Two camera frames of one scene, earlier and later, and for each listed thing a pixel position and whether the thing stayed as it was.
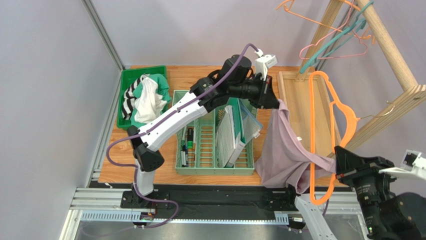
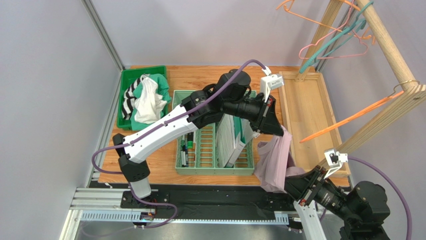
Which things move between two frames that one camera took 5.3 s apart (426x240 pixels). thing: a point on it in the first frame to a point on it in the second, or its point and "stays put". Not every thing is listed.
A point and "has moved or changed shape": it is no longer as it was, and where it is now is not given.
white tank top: (148, 103) stays put
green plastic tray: (128, 76) stays put
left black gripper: (270, 101) to (270, 124)
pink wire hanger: (319, 40) stays put
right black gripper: (351, 165) to (311, 186)
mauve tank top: (282, 161) has moved or changed shape
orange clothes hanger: (286, 3) stays put
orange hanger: (343, 121) to (354, 113)
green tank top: (163, 89) stays put
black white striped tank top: (129, 99) stays put
